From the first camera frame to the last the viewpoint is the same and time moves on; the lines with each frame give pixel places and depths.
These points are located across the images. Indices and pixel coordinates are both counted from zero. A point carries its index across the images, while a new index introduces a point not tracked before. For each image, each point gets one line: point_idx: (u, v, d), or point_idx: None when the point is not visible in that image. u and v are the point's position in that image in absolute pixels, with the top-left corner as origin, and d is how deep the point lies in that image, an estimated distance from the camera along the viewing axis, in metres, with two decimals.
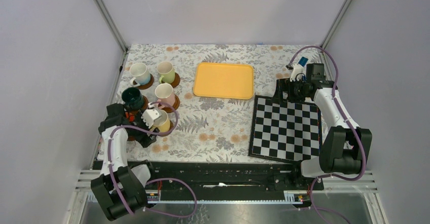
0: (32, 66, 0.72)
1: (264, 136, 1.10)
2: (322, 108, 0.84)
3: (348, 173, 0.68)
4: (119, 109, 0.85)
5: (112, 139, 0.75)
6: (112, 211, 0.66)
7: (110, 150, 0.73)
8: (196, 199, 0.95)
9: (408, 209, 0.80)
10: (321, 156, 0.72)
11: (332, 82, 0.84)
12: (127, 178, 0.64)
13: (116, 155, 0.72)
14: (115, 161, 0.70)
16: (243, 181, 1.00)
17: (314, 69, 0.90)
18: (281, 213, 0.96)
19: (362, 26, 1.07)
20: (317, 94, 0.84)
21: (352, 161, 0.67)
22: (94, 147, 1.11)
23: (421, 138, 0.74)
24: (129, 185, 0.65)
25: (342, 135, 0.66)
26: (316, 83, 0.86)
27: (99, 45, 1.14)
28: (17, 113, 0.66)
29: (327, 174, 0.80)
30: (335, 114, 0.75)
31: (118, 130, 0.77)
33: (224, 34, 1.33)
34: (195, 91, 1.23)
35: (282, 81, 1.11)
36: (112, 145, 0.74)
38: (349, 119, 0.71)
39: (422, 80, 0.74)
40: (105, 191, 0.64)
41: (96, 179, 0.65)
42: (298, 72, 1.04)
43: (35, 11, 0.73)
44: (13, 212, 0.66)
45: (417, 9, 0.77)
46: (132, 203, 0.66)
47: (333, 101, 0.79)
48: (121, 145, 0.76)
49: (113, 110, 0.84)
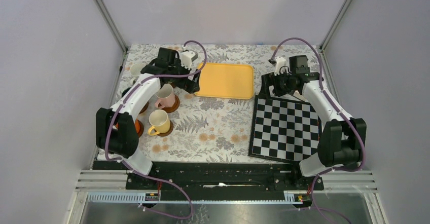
0: (32, 66, 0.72)
1: (264, 136, 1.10)
2: (313, 102, 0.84)
3: (348, 162, 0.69)
4: (167, 60, 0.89)
5: (140, 85, 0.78)
6: (101, 142, 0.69)
7: (132, 92, 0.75)
8: (190, 199, 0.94)
9: (408, 210, 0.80)
10: (320, 151, 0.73)
11: (318, 74, 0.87)
12: (124, 123, 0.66)
13: (131, 100, 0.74)
14: (127, 105, 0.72)
16: (243, 181, 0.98)
17: (297, 61, 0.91)
18: (282, 213, 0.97)
19: (362, 25, 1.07)
20: (306, 88, 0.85)
21: (351, 151, 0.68)
22: (94, 147, 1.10)
23: (420, 137, 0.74)
24: (123, 130, 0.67)
25: (338, 129, 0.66)
26: (302, 76, 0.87)
27: (99, 46, 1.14)
28: (17, 113, 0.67)
29: (328, 169, 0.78)
30: (328, 108, 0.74)
31: (153, 78, 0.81)
33: (224, 34, 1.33)
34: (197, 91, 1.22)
35: (267, 76, 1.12)
36: (136, 90, 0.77)
38: (342, 111, 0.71)
39: (423, 81, 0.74)
40: (103, 123, 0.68)
41: (104, 109, 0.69)
42: (282, 64, 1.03)
43: (36, 12, 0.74)
44: (13, 212, 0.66)
45: (417, 9, 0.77)
46: (115, 149, 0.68)
47: (324, 95, 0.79)
48: (144, 95, 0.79)
49: (161, 57, 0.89)
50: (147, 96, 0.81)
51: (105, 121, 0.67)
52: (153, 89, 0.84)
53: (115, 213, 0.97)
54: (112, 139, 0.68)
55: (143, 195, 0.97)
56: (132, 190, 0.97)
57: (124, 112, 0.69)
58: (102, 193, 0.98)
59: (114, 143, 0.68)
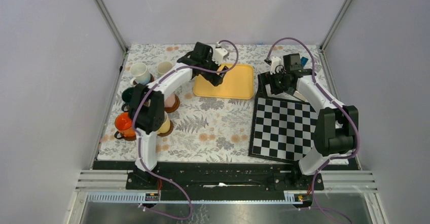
0: (32, 66, 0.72)
1: (264, 136, 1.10)
2: (306, 94, 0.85)
3: (344, 150, 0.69)
4: (201, 54, 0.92)
5: (176, 71, 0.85)
6: (131, 113, 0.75)
7: (168, 76, 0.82)
8: (190, 199, 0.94)
9: (408, 210, 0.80)
10: (316, 141, 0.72)
11: (311, 69, 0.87)
12: (157, 100, 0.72)
13: (166, 81, 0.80)
14: (161, 85, 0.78)
16: (243, 182, 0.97)
17: (291, 59, 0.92)
18: (282, 213, 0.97)
19: (361, 26, 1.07)
20: (298, 82, 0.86)
21: (346, 138, 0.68)
22: (94, 147, 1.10)
23: (420, 137, 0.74)
24: (154, 106, 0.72)
25: (331, 115, 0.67)
26: (295, 72, 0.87)
27: (99, 46, 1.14)
28: (17, 113, 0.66)
29: (326, 160, 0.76)
30: (321, 98, 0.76)
31: (187, 69, 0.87)
33: (224, 34, 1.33)
34: (195, 91, 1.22)
35: (263, 75, 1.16)
36: (172, 74, 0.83)
38: (334, 99, 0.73)
39: (422, 81, 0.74)
40: (137, 97, 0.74)
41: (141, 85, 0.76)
42: (277, 64, 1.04)
43: (36, 12, 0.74)
44: (13, 213, 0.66)
45: (417, 9, 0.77)
46: (143, 123, 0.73)
47: (316, 86, 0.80)
48: (177, 80, 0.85)
49: (196, 50, 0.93)
50: (179, 82, 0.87)
51: (139, 95, 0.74)
52: (186, 78, 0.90)
53: (115, 213, 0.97)
54: (142, 113, 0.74)
55: (143, 195, 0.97)
56: (132, 191, 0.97)
57: (158, 90, 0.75)
58: (102, 193, 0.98)
59: (143, 116, 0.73)
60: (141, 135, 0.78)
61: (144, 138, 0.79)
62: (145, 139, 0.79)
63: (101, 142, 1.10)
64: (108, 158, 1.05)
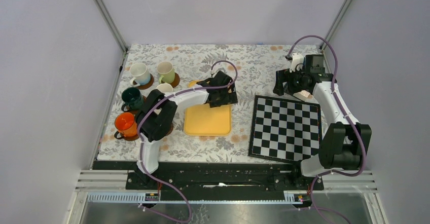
0: (32, 66, 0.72)
1: (264, 136, 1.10)
2: (321, 102, 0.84)
3: (348, 167, 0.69)
4: (220, 84, 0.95)
5: (193, 90, 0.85)
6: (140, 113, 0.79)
7: (185, 91, 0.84)
8: (188, 200, 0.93)
9: (408, 210, 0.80)
10: (321, 152, 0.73)
11: (332, 75, 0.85)
12: (168, 110, 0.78)
13: (181, 96, 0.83)
14: (176, 98, 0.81)
16: (243, 181, 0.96)
17: (313, 60, 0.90)
18: (281, 213, 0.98)
19: (361, 25, 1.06)
20: (317, 87, 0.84)
21: (351, 156, 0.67)
22: (94, 147, 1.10)
23: (420, 138, 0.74)
24: (163, 115, 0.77)
25: (343, 132, 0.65)
26: (315, 76, 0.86)
27: (99, 45, 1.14)
28: (16, 112, 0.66)
29: (328, 171, 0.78)
30: (335, 110, 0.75)
31: (204, 90, 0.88)
33: (223, 34, 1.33)
34: (224, 134, 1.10)
35: (282, 73, 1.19)
36: (189, 91, 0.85)
38: (349, 114, 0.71)
39: (422, 81, 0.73)
40: (150, 103, 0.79)
41: (156, 92, 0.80)
42: (297, 62, 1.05)
43: (36, 13, 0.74)
44: (12, 213, 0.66)
45: (417, 9, 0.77)
46: (147, 129, 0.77)
47: (333, 96, 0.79)
48: (192, 98, 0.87)
49: (217, 78, 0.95)
50: (192, 101, 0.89)
51: (151, 101, 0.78)
52: (201, 99, 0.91)
53: (115, 213, 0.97)
54: (148, 119, 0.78)
55: (143, 195, 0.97)
56: (132, 191, 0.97)
57: (172, 103, 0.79)
58: (103, 193, 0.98)
59: (149, 122, 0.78)
60: (144, 141, 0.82)
61: (146, 144, 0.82)
62: (147, 145, 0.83)
63: (101, 142, 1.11)
64: (109, 158, 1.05)
